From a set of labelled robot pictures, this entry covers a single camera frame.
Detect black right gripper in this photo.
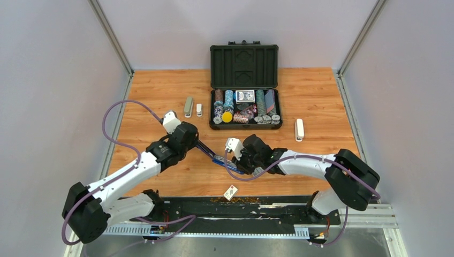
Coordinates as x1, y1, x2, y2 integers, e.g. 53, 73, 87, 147
231, 147, 262, 176

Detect blue stapler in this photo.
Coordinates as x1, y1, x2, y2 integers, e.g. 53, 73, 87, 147
196, 141, 244, 175

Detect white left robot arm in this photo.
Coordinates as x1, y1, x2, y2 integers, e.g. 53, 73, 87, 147
62, 122, 199, 245

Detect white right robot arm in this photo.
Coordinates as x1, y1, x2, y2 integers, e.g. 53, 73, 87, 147
225, 134, 381, 224

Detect grey-green stapler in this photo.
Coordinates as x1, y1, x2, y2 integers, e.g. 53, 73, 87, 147
184, 96, 194, 118

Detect small white stapler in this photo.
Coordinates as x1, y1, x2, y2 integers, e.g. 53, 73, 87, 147
196, 103, 203, 117

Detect yellow poker chip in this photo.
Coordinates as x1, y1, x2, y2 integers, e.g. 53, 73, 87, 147
222, 111, 233, 123

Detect blue playing card deck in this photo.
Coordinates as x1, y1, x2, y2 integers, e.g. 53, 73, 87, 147
235, 90, 256, 103

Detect black poker chip case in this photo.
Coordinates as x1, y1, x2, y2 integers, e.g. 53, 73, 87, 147
209, 41, 283, 130

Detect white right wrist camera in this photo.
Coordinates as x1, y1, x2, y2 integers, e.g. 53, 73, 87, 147
225, 138, 244, 160

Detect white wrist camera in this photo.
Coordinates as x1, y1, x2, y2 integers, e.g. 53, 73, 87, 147
161, 110, 181, 134
225, 138, 244, 160

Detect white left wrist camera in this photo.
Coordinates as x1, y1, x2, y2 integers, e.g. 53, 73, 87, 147
161, 110, 181, 134

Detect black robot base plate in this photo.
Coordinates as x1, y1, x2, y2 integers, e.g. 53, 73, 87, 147
145, 195, 341, 232

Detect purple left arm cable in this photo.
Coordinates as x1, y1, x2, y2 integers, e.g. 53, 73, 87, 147
62, 100, 165, 246

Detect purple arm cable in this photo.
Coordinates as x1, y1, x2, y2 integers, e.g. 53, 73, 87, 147
223, 150, 381, 201
62, 100, 165, 246

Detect aluminium slotted rail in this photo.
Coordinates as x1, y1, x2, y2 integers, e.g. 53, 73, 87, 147
103, 222, 310, 239

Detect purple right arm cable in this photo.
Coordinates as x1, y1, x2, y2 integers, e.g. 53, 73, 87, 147
223, 150, 381, 201

